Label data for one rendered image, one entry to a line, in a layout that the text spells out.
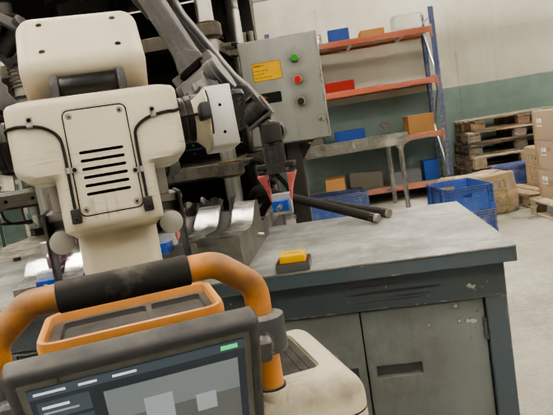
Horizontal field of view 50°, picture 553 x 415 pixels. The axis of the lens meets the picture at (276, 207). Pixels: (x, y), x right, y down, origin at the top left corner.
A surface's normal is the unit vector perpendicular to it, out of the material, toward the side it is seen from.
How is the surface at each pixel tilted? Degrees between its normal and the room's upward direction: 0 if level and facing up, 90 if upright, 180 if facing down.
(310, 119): 90
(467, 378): 90
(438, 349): 90
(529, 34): 90
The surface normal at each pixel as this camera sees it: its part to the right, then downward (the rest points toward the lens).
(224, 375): 0.31, 0.49
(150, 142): 0.25, -0.05
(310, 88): -0.11, 0.15
